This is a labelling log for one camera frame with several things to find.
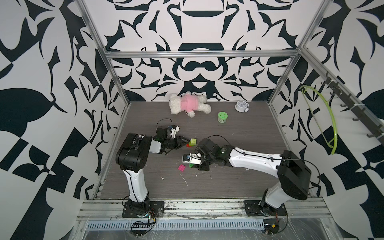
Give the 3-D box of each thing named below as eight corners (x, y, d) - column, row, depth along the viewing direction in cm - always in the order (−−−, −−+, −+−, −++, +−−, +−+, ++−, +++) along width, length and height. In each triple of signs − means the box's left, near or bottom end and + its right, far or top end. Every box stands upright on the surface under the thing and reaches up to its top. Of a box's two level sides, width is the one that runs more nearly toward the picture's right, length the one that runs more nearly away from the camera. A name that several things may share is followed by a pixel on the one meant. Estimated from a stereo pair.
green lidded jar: (218, 123, 109) (219, 119, 106) (217, 115, 114) (217, 111, 110) (227, 123, 109) (228, 119, 106) (225, 115, 114) (227, 111, 110)
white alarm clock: (235, 112, 115) (236, 109, 112) (233, 102, 121) (234, 100, 119) (249, 112, 115) (250, 109, 113) (246, 102, 121) (247, 100, 119)
